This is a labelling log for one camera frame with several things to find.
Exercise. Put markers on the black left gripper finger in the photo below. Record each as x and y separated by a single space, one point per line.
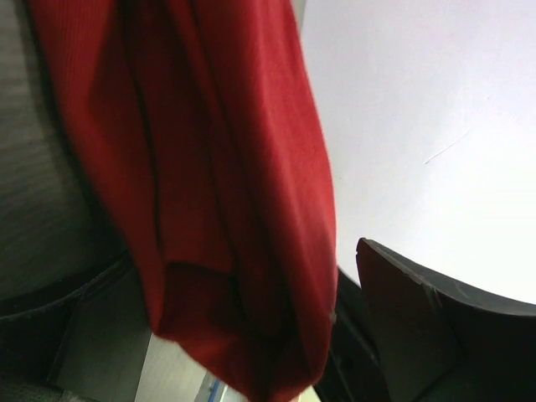
83 338

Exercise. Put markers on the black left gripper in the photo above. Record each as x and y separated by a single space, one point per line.
436 338

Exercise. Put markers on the red t-shirt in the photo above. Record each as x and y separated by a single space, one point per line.
195 123

